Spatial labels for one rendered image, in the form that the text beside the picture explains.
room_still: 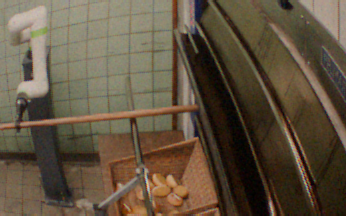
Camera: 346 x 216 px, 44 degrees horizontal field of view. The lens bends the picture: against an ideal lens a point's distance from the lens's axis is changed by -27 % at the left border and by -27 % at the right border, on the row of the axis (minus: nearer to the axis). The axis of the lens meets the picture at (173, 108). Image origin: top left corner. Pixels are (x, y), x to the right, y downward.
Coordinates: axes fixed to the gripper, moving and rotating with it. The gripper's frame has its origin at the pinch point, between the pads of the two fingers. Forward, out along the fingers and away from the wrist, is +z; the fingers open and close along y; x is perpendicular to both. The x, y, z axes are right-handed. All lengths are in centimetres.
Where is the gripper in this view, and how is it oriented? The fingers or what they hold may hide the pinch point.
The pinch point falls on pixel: (18, 125)
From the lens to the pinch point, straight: 241.9
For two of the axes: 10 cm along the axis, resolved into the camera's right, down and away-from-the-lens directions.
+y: 0.0, 8.5, 5.3
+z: 1.5, 5.3, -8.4
